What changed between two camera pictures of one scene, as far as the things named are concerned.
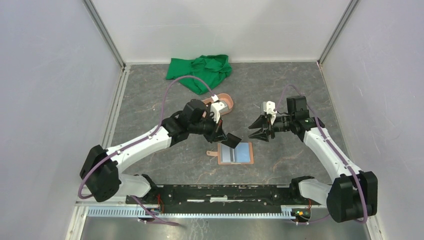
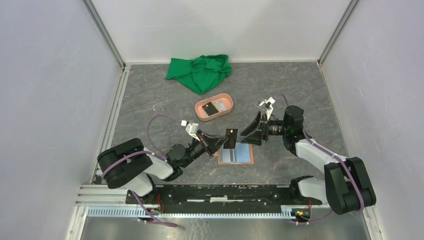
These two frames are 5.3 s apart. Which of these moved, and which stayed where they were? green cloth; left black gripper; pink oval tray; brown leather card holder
Moved: left black gripper
Stayed: green cloth; brown leather card holder; pink oval tray
